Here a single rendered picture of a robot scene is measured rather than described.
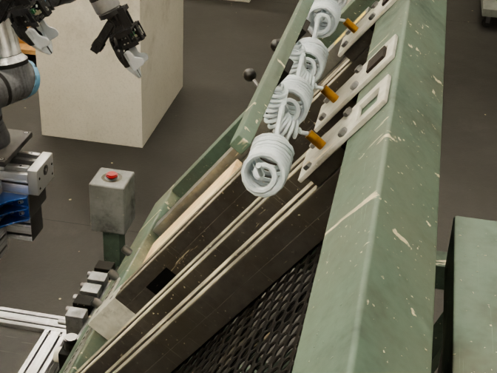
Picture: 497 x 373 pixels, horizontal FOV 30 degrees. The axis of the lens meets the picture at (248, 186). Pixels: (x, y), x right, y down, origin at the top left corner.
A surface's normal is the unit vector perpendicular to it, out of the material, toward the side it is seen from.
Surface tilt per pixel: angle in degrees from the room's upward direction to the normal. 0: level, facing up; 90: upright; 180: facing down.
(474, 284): 0
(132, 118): 90
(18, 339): 0
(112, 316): 90
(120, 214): 90
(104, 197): 90
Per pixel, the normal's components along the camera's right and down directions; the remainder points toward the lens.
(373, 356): 0.63, -0.61
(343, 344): -0.75, -0.63
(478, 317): 0.04, -0.87
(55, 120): -0.19, 0.48
